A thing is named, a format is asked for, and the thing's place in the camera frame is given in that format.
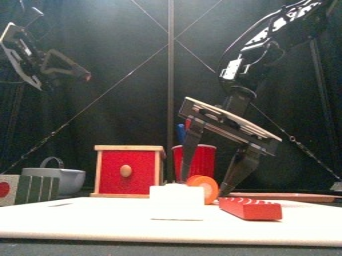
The red wooden box with knob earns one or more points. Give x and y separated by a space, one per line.
134 160

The red toy block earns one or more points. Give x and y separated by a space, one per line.
251 209

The white toy block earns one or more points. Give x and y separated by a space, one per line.
175 201

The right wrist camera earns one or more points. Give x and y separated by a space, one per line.
233 70

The pink tray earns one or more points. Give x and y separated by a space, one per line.
285 197

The vertical metal frame pole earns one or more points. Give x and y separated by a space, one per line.
171 66

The grey frame corner bracket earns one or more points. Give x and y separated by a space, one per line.
337 186

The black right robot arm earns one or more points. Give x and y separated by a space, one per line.
285 23

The white cutting board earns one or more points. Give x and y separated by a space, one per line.
111 221

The orange toy carrot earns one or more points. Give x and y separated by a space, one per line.
203 186

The red cup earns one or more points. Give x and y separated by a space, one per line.
206 163

